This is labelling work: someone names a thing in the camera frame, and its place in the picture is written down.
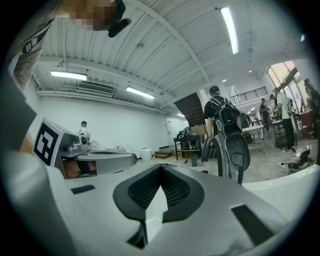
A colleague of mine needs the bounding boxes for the cardboard box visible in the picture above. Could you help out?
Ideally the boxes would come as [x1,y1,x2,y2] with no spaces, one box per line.
[190,124,208,137]

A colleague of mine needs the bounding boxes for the black table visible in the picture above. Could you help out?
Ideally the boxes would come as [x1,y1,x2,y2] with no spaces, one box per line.
[173,129,204,161]

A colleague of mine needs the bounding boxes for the large window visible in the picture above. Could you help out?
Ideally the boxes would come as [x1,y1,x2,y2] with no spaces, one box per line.
[266,59,301,107]

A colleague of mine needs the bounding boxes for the long ceiling tube light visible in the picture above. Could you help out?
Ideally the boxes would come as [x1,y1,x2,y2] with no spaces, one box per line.
[49,69,88,82]
[219,6,240,55]
[125,85,157,101]

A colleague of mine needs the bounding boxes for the person's left hand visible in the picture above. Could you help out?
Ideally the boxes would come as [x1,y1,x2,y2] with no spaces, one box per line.
[62,159,98,180]

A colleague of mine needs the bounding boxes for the white bathtub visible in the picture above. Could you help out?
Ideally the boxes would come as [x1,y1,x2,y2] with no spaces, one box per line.
[241,164,320,227]

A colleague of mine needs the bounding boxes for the white door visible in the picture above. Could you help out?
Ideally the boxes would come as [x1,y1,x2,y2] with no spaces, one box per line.
[165,117,177,149]

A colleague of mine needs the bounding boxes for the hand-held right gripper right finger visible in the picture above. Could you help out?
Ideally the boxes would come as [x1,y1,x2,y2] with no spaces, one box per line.
[146,163,292,256]

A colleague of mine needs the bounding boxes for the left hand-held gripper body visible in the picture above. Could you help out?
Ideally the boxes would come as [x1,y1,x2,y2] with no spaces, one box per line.
[32,117,91,180]

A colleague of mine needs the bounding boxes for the black device with cables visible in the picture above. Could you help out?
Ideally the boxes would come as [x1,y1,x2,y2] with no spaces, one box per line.
[278,149,316,175]

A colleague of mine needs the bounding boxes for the black curved chair frame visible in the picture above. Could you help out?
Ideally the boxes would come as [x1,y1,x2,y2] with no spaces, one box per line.
[200,136,224,177]

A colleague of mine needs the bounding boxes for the white ceiling air conditioner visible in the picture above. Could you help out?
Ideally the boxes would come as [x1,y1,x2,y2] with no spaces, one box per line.
[76,80,116,98]

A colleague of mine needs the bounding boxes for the white round container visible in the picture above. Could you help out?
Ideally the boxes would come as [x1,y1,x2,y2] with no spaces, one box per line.
[139,147,154,161]

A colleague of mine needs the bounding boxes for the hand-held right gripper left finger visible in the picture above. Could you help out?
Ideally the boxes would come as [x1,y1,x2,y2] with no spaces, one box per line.
[37,163,165,256]

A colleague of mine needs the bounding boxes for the black head-worn camera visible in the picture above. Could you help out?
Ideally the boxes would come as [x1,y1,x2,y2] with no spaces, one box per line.
[106,0,133,39]

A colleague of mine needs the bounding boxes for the brown staircase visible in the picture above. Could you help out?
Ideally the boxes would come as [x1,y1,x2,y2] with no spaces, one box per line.
[173,91,209,127]

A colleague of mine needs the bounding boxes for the metal work table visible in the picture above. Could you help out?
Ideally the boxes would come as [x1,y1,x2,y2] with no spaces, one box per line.
[241,124,266,156]

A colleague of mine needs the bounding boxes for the black balcony railing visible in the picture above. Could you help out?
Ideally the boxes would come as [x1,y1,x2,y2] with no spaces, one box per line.
[229,85,269,105]

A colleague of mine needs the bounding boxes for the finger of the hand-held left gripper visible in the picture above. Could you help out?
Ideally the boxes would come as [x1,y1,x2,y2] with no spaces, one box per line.
[74,150,137,175]

